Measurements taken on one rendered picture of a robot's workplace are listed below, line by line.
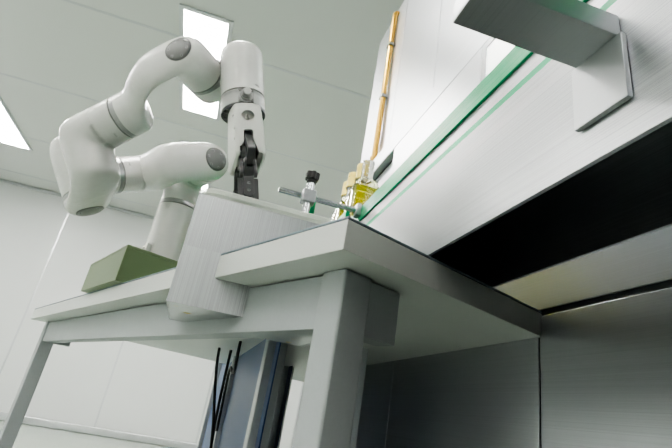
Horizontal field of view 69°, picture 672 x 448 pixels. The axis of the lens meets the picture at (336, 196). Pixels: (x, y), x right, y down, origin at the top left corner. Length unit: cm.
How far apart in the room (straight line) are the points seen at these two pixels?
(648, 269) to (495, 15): 35
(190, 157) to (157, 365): 577
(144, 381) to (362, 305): 637
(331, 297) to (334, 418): 12
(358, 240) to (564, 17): 26
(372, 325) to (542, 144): 25
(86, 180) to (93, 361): 600
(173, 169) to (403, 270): 74
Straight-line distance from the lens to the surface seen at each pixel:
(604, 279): 66
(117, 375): 687
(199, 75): 89
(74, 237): 726
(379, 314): 55
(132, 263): 108
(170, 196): 124
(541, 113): 45
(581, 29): 40
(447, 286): 57
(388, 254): 50
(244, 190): 76
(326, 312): 52
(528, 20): 39
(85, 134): 99
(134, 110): 94
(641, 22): 40
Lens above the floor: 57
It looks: 25 degrees up
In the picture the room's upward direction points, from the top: 10 degrees clockwise
